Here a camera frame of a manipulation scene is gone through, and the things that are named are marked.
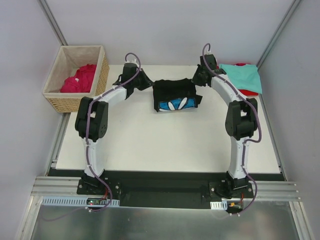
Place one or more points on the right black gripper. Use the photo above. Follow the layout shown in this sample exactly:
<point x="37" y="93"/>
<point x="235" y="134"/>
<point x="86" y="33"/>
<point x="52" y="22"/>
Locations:
<point x="200" y="77"/>

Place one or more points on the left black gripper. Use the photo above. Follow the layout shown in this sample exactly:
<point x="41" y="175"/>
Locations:
<point x="144" y="80"/>

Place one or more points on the black daisy print t-shirt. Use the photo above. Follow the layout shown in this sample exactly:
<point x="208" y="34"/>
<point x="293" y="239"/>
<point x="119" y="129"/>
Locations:
<point x="174" y="95"/>

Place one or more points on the teal t-shirt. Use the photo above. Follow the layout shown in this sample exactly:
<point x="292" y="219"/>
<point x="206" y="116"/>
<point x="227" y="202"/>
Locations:
<point x="244" y="77"/>

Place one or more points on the red t-shirt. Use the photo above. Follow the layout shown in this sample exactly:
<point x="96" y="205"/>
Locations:
<point x="245" y="91"/>

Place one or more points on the wicker basket with liner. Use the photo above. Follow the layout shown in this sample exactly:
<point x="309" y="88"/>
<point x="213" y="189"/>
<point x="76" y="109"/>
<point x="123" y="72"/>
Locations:
<point x="68" y="60"/>

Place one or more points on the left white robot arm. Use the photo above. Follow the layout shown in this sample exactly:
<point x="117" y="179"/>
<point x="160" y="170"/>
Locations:
<point x="92" y="123"/>

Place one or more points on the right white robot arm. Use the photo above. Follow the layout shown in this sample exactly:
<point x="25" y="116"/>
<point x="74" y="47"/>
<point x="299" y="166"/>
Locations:
<point x="240" y="123"/>

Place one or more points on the pink t-shirt in basket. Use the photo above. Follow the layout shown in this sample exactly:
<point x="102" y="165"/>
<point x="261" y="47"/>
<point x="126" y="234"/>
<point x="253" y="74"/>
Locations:
<point x="81" y="82"/>

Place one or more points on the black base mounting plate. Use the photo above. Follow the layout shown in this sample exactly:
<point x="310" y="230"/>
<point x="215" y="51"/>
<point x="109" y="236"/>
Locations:
<point x="156" y="189"/>

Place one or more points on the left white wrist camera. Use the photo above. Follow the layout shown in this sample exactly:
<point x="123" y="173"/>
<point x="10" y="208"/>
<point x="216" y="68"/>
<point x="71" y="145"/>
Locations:
<point x="133" y="61"/>

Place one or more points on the right aluminium frame post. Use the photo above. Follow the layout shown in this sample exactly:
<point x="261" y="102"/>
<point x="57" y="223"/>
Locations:
<point x="282" y="25"/>

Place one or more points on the aluminium frame post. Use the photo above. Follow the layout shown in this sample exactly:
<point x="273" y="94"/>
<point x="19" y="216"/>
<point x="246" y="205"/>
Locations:
<point x="282" y="25"/>
<point x="52" y="22"/>

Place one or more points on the left aluminium frame post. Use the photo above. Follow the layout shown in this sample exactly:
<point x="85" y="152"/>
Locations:
<point x="52" y="22"/>

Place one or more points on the right white cable duct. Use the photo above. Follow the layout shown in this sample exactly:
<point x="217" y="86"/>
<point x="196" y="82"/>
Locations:
<point x="219" y="205"/>

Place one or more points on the white cable duct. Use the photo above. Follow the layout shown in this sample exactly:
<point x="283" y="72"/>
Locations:
<point x="219" y="205"/>
<point x="79" y="202"/>

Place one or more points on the left white cable duct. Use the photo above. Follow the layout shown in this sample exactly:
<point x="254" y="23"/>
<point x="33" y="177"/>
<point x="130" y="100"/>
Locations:
<point x="79" y="202"/>

